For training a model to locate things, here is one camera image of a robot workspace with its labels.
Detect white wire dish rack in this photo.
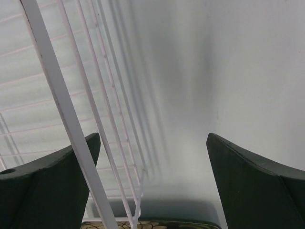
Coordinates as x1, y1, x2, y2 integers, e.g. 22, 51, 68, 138
0, 0, 146, 229

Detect square black floral plate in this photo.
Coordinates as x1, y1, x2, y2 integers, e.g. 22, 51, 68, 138
81, 218, 221, 229

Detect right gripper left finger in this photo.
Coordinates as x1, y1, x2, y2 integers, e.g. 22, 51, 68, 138
0, 146, 89, 229

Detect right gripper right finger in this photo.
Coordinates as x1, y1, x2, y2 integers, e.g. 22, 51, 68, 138
206, 133, 305, 229

